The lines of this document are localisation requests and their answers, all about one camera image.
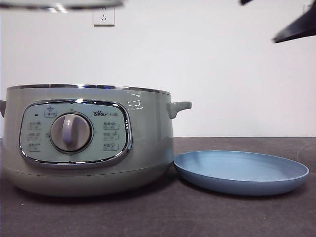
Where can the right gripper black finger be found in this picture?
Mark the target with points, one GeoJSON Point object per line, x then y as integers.
{"type": "Point", "coordinates": [247, 1]}
{"type": "Point", "coordinates": [300, 28]}

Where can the glass steamer lid with knob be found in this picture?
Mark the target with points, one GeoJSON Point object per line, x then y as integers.
{"type": "Point", "coordinates": [61, 6]}

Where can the blue round plate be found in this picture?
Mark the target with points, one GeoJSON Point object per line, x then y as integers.
{"type": "Point", "coordinates": [242, 172]}

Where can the pale green electric steamer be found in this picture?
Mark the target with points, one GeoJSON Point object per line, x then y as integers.
{"type": "Point", "coordinates": [148, 148]}

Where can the white wall socket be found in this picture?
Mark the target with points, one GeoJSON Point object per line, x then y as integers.
{"type": "Point", "coordinates": [104, 17]}
{"type": "Point", "coordinates": [311, 7]}

